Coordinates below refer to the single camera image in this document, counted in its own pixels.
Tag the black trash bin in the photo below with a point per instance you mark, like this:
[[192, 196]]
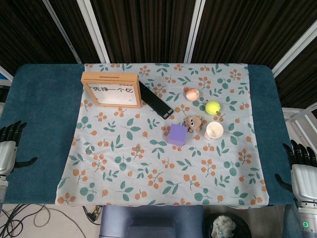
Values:
[[244, 228]]

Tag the white paper cup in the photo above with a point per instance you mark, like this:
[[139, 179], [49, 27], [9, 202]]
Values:
[[213, 131]]

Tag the dark slatted folding screen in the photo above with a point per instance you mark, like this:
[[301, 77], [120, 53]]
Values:
[[153, 29]]

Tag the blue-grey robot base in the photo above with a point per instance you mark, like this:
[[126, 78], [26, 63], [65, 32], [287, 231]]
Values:
[[151, 221]]

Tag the purple foam cube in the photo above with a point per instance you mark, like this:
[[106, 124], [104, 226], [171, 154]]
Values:
[[177, 135]]

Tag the black rectangular case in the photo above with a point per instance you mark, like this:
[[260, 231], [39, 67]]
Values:
[[154, 100]]

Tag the pink peach ball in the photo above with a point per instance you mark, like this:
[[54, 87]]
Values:
[[192, 94]]

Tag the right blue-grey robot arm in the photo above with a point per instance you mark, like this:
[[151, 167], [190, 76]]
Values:
[[307, 218]]

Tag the blue white sign board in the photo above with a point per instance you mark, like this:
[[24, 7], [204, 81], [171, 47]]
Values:
[[3, 75]]

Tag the yellow tennis ball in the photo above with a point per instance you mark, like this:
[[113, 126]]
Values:
[[213, 107]]

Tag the teal table cover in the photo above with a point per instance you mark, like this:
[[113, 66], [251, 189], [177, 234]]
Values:
[[44, 111]]

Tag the wooden frame coin box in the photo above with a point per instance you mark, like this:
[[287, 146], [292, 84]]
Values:
[[111, 96]]

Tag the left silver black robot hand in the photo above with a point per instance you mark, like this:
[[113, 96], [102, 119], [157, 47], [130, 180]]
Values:
[[7, 153]]

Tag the floral leaf tablecloth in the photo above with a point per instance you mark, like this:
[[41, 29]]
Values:
[[161, 173]]

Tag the black power plug cluster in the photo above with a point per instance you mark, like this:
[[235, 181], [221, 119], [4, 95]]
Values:
[[92, 214]]

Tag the brown plush toy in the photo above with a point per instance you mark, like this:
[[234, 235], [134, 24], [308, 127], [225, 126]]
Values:
[[194, 123]]

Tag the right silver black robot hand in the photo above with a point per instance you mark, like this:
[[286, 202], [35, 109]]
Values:
[[304, 178]]

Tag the crumpled white paper waste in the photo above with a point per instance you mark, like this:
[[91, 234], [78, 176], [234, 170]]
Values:
[[224, 224]]

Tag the white metal rack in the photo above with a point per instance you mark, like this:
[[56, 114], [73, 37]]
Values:
[[298, 114]]

